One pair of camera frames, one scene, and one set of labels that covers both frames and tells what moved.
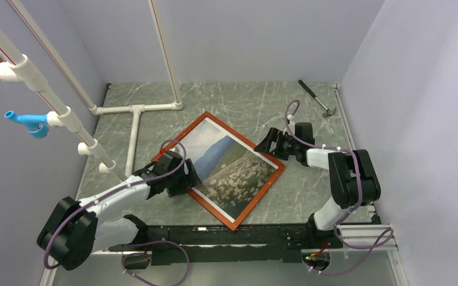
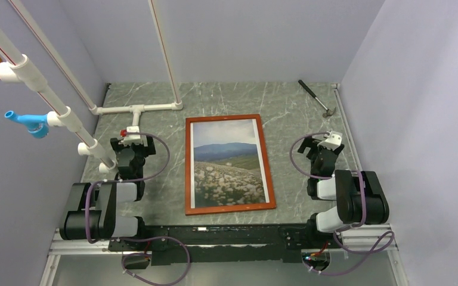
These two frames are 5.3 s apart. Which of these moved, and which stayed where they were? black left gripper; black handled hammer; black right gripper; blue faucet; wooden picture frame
Moved: black right gripper; black left gripper; wooden picture frame
Stayed: blue faucet; black handled hammer
